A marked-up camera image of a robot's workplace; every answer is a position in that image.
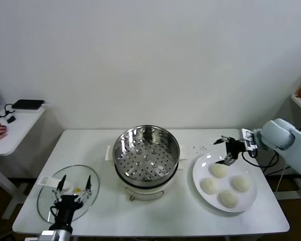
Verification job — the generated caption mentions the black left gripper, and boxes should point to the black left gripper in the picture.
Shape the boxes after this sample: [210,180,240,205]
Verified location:
[49,175,92,230]

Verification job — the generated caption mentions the stainless steel steamer basket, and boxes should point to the stainless steel steamer basket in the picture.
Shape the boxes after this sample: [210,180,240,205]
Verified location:
[113,125,181,188]

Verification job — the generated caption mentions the white side desk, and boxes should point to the white side desk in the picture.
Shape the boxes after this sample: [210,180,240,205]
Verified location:
[0,106,46,219]

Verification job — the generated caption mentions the scattered brown crumbs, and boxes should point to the scattered brown crumbs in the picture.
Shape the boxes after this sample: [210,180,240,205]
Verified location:
[190,144,207,153]

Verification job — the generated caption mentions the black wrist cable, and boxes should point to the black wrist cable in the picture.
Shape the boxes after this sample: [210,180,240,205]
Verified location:
[49,205,59,224]
[241,150,263,167]

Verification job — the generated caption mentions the white round plate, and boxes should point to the white round plate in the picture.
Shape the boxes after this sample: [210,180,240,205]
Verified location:
[192,152,258,213]

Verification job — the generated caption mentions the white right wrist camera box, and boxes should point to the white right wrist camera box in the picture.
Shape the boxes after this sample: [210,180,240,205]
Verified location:
[241,129,258,158]

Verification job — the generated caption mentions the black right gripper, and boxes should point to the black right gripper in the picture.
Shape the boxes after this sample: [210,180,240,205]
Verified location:
[213,135,247,167]

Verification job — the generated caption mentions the black flat box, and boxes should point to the black flat box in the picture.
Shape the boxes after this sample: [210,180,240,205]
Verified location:
[11,99,45,110]

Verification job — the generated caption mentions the white electric cooking pot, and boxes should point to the white electric cooking pot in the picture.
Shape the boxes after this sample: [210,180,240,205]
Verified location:
[104,144,189,202]

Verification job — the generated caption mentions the black power cable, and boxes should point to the black power cable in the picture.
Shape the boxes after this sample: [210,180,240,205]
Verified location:
[262,152,280,176]

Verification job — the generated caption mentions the thin black desk cable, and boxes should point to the thin black desk cable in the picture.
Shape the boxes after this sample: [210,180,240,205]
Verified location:
[0,103,16,119]

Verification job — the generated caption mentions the white lid handle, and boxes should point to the white lid handle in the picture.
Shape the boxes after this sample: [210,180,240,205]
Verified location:
[37,176,75,194]

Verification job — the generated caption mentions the round glass pot lid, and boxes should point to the round glass pot lid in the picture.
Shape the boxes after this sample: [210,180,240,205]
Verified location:
[37,165,100,224]

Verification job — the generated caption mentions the white steamed baozi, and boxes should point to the white steamed baozi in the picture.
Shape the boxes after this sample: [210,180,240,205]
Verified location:
[199,177,220,195]
[210,164,229,179]
[217,189,239,208]
[231,175,252,193]

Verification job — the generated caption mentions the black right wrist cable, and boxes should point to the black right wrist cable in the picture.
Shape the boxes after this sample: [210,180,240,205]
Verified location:
[241,150,263,167]

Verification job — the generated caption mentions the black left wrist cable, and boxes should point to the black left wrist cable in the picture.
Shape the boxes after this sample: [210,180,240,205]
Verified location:
[49,205,59,224]

